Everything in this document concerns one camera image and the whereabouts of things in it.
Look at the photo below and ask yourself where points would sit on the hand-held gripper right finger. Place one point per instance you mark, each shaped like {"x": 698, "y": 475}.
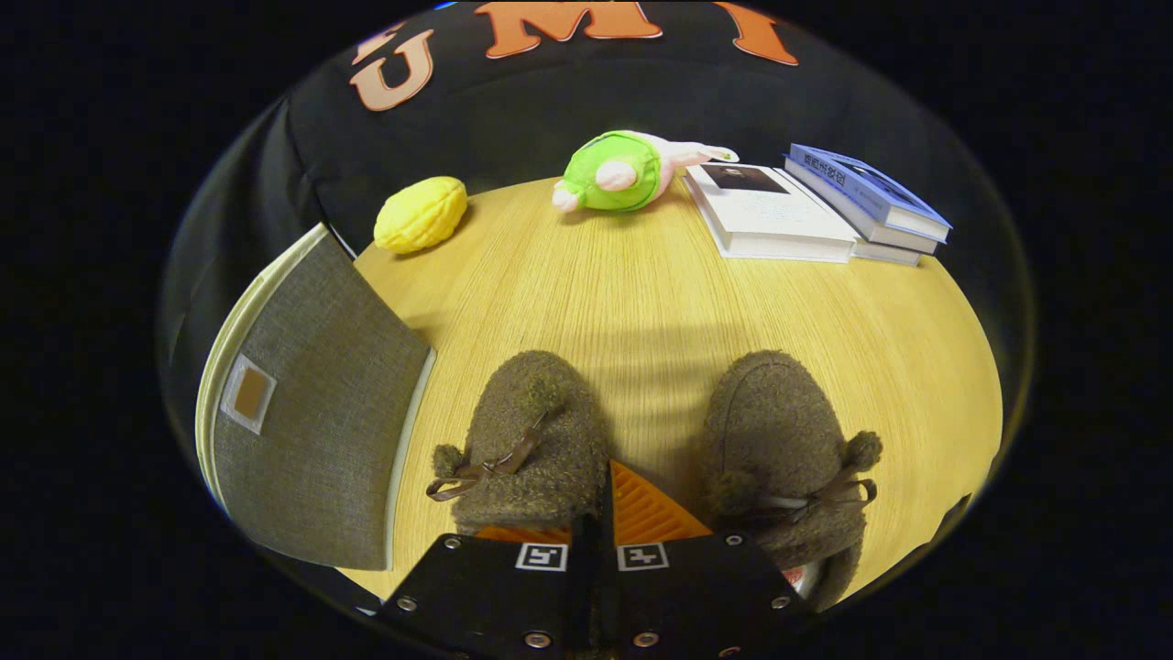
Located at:
{"x": 696, "y": 587}

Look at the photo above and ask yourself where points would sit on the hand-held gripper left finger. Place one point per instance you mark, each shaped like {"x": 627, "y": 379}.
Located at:
{"x": 495, "y": 596}

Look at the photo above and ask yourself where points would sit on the brown fuzzy shoe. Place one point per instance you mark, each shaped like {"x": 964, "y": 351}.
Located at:
{"x": 541, "y": 431}
{"x": 774, "y": 422}

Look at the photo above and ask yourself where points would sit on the grey fabric storage box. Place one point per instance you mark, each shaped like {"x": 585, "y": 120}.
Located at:
{"x": 330, "y": 412}

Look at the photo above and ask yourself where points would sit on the white book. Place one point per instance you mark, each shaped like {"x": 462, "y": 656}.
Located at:
{"x": 779, "y": 215}

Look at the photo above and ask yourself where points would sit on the yellow plush bread toy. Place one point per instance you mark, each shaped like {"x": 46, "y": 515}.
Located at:
{"x": 420, "y": 215}

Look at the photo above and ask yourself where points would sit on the blue book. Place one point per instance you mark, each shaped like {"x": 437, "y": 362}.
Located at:
{"x": 903, "y": 246}
{"x": 866, "y": 188}

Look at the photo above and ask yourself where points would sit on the green and pink plush toy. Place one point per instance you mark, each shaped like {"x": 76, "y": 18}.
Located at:
{"x": 623, "y": 174}

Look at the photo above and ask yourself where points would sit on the black backdrop cloth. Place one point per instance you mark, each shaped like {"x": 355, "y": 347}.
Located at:
{"x": 550, "y": 110}

